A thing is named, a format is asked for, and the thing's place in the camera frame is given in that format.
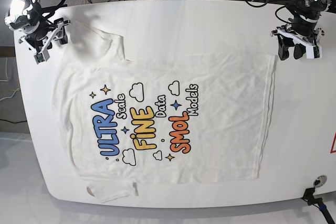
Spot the silver table grommet right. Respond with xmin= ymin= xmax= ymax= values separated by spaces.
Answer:
xmin=313 ymin=175 xmax=328 ymax=188

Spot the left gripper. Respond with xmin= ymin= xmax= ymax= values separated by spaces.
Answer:
xmin=271 ymin=15 xmax=322 ymax=60

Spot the white printed T-shirt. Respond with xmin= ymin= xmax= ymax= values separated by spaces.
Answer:
xmin=51 ymin=22 xmax=276 ymax=202

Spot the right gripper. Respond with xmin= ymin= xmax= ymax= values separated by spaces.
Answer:
xmin=18 ymin=18 xmax=71 ymax=51

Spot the red sticker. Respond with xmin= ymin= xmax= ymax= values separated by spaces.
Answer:
xmin=330 ymin=133 xmax=336 ymax=154

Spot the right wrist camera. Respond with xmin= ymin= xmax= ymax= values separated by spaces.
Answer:
xmin=34 ymin=49 xmax=50 ymax=64

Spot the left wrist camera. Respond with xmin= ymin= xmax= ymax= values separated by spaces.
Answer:
xmin=306 ymin=46 xmax=323 ymax=59

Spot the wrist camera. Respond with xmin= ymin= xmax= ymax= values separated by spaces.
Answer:
xmin=34 ymin=49 xmax=50 ymax=64
xmin=306 ymin=46 xmax=323 ymax=59

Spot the white cable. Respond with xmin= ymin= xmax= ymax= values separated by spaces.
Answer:
xmin=0 ymin=56 xmax=21 ymax=101

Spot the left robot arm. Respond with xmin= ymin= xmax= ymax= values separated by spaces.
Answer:
xmin=271 ymin=0 xmax=335 ymax=61

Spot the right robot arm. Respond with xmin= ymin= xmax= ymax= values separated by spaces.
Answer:
xmin=4 ymin=0 xmax=66 ymax=52

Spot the black clamp with cable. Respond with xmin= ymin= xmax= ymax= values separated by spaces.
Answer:
xmin=301 ymin=187 xmax=335 ymax=224

